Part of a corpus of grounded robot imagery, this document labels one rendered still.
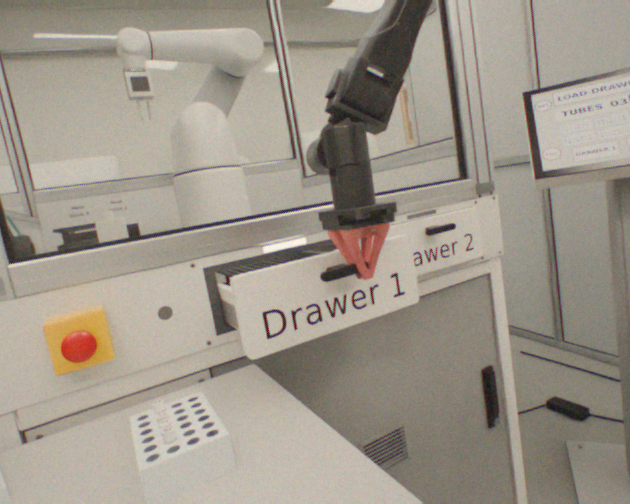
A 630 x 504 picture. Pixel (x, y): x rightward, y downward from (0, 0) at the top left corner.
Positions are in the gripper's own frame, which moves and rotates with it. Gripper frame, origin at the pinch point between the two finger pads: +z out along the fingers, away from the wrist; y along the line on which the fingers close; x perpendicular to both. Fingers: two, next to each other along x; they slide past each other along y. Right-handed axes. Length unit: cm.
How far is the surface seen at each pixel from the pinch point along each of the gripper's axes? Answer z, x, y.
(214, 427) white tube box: 10.1, 24.6, -6.0
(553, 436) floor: 89, -101, 44
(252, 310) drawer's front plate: 1.7, 15.7, 3.0
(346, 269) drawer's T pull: -1.2, 3.1, -0.6
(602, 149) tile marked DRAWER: -12, -77, 9
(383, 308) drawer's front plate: 6.8, -4.4, 2.9
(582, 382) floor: 89, -145, 58
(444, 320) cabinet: 20.1, -32.3, 20.0
